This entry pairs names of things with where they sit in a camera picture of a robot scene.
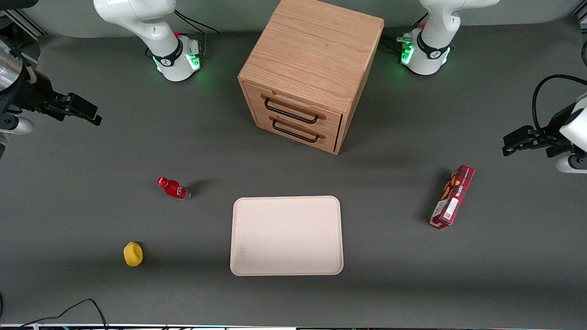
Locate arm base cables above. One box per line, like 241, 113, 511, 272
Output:
380, 14, 429, 52
172, 9, 221, 58

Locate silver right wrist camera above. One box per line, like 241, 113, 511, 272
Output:
0, 116, 35, 135

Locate wooden drawer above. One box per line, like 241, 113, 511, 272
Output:
253, 110, 340, 154
244, 82, 343, 135

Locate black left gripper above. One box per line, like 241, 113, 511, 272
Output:
503, 103, 575, 159

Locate red snack box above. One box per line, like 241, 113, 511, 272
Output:
429, 164, 476, 230

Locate yellow sponge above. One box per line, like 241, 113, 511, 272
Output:
123, 242, 144, 267

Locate black metal drawer handle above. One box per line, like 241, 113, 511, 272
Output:
270, 118, 326, 143
261, 95, 327, 125

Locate beige plastic tray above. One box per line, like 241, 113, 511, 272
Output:
230, 196, 344, 276

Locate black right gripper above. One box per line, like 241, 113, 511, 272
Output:
8, 69, 102, 126

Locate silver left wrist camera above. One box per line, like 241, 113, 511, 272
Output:
556, 154, 587, 174

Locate black table edge cable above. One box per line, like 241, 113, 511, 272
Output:
18, 299, 109, 330

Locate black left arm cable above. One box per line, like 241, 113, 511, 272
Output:
532, 74, 587, 132

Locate oak wooden drawer cabinet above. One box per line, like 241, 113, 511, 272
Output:
238, 0, 385, 155

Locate aluminium frame rail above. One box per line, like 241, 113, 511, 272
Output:
0, 9, 49, 39

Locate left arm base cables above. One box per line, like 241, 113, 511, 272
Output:
380, 14, 429, 52

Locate small red bottle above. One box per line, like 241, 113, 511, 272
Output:
157, 176, 192, 202

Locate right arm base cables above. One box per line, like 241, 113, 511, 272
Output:
172, 9, 221, 58

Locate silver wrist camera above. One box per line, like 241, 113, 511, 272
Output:
556, 154, 587, 174
0, 116, 35, 135

